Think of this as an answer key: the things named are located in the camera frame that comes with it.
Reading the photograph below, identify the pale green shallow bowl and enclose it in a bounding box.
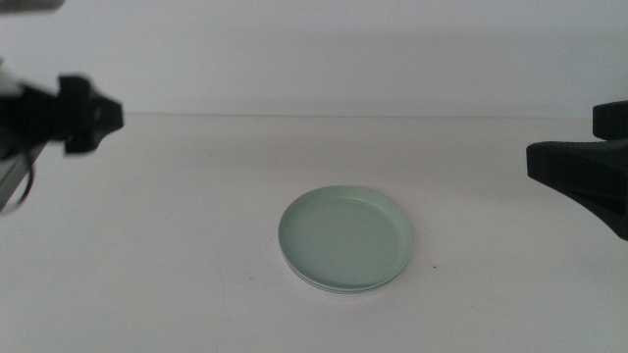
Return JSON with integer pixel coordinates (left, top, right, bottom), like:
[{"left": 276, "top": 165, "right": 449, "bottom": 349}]
[{"left": 278, "top": 184, "right": 414, "bottom": 292}]

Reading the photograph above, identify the white shallow bowl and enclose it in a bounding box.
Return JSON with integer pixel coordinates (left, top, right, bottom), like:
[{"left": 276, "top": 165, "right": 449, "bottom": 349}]
[{"left": 283, "top": 254, "right": 409, "bottom": 296}]

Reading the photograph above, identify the light grey side shelf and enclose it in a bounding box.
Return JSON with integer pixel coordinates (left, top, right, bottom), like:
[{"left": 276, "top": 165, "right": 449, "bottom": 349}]
[{"left": 0, "top": 142, "right": 48, "bottom": 215}]

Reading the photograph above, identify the thin dark cable loop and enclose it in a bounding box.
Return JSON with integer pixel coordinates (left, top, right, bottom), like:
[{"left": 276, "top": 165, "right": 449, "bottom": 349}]
[{"left": 14, "top": 154, "right": 37, "bottom": 211}]

